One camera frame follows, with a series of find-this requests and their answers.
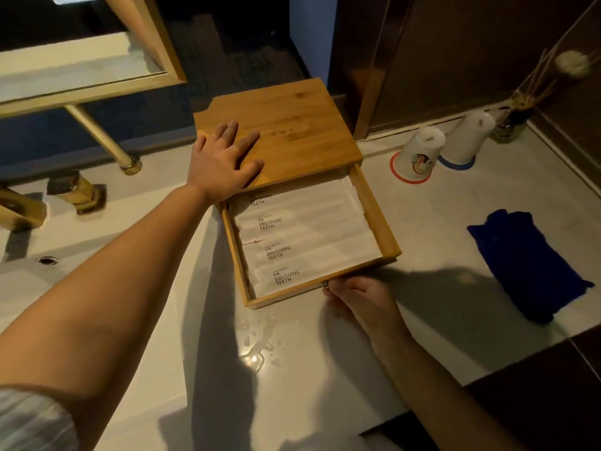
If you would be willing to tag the bundle of reed sticks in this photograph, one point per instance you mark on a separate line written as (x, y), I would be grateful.
(540, 82)

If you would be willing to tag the wooden bamboo drawer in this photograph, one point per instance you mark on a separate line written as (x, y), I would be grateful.
(381, 225)

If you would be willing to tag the person's left hand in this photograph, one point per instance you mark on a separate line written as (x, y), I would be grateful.
(218, 169)

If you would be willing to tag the glass diffuser bottle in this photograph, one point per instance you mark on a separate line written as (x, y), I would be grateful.
(511, 124)

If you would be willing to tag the person's left thumb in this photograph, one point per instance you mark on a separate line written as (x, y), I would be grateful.
(251, 172)

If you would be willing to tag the white cup with red rim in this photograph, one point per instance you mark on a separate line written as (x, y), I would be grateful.
(420, 152)

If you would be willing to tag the person's right fingers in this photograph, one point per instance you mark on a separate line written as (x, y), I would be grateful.
(345, 288)

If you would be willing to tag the person's left little finger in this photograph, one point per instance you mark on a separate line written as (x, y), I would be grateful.
(200, 144)

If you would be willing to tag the wooden bamboo box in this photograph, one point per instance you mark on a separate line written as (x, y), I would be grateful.
(291, 122)

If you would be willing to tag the person's right hand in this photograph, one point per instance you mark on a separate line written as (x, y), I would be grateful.
(368, 307)

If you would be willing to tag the dark blue cloth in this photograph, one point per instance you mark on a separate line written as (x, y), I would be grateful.
(526, 258)

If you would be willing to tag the person's left middle finger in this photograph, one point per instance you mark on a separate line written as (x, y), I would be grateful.
(231, 132)

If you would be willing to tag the white dried flower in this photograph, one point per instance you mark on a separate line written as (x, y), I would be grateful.
(573, 64)

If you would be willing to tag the person's left forearm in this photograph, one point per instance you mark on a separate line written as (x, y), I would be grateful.
(117, 286)

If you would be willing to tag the person's right forearm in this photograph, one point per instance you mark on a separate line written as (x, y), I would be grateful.
(436, 394)

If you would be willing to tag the white cup with blue rim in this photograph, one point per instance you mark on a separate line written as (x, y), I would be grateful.
(466, 136)

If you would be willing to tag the white toothbrush packet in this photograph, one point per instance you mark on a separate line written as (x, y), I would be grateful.
(305, 190)
(321, 238)
(312, 212)
(331, 263)

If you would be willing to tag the gold framed mirror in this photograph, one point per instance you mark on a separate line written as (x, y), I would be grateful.
(70, 65)

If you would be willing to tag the striped shirt sleeve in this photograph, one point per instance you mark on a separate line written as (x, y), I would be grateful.
(33, 422)

